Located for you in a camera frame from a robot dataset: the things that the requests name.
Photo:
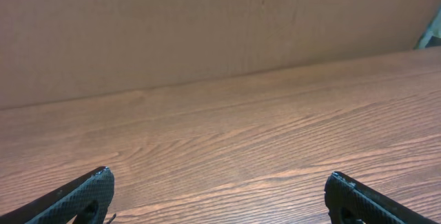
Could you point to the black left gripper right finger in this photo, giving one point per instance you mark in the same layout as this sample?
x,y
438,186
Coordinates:
x,y
351,202

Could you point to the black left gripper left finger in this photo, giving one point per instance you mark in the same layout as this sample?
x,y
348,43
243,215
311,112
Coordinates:
x,y
83,200

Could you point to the brown cardboard backboard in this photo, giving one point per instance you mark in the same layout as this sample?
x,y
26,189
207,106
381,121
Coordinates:
x,y
54,50

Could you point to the grey khaki trousers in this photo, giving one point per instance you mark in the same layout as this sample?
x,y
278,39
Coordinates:
x,y
431,37

